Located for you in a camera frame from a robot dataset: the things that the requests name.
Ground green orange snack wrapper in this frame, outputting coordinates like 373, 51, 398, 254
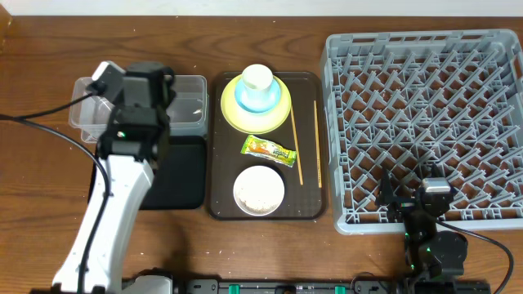
240, 135, 297, 167

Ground white bowl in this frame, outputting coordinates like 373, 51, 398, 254
233, 166, 285, 216

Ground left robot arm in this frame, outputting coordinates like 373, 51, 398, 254
49, 61, 175, 293

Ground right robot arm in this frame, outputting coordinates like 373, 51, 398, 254
376, 166, 468, 293

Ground grey plastic dishwasher rack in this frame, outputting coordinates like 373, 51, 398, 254
320, 29, 522, 235

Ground clear plastic bin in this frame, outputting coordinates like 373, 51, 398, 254
69, 75, 208, 144

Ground dark brown serving tray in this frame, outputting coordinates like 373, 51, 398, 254
205, 72, 328, 221

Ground light blue bowl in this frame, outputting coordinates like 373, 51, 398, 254
235, 77, 281, 114

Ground black plastic tray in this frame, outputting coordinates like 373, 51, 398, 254
140, 136, 207, 210

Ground cream white cup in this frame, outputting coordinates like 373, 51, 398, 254
241, 64, 273, 105

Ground yellow plate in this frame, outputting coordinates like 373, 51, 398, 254
220, 75, 292, 135

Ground right wooden chopstick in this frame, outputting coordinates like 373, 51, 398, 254
313, 100, 323, 189

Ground wooden chopstick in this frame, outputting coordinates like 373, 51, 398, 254
313, 100, 323, 189
290, 105, 303, 185

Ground left wooden chopstick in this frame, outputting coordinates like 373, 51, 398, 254
290, 105, 303, 185

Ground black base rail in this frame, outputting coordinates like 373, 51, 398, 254
122, 278, 491, 294

